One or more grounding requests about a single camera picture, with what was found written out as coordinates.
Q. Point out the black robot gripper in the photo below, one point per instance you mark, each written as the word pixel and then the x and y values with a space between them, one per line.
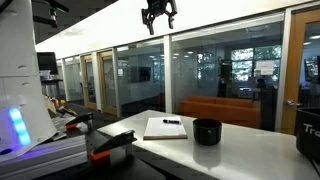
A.
pixel 157 8

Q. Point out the black marker pen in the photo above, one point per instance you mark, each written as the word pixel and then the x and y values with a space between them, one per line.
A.
pixel 171 121

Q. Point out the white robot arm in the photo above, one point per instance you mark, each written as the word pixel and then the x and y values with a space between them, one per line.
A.
pixel 24 119

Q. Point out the wooden office door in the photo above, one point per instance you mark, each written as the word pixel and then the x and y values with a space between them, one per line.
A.
pixel 301 89
pixel 107 82

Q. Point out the white lined notepad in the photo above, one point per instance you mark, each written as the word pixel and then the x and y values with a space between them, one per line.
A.
pixel 157 130

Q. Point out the orange sofa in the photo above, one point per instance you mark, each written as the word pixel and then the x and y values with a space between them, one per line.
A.
pixel 242 112

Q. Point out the black orange clamp far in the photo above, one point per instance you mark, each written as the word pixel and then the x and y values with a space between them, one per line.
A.
pixel 82 122

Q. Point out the black orange clamp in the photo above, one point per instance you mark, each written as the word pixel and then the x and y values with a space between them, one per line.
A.
pixel 82 122
pixel 104 150

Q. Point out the black orange clamp near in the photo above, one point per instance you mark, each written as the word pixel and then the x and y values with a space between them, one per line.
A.
pixel 104 150

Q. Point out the black container with white text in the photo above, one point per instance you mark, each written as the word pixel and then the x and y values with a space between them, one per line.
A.
pixel 308 132

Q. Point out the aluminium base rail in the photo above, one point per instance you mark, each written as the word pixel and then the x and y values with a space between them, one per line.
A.
pixel 45 159

